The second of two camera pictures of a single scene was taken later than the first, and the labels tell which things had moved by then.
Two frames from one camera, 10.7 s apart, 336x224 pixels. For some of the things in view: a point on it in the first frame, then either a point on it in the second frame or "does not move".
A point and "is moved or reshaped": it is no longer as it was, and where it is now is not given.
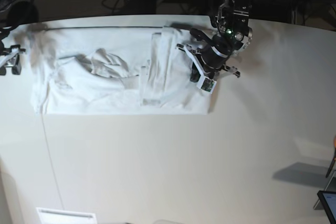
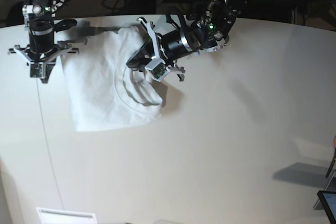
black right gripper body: (212, 57) -> (171, 45)
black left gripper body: (10, 57) -> (42, 48)
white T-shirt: (111, 70) is moved or reshaped
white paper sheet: (52, 216) does not move
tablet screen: (328, 199) does not move
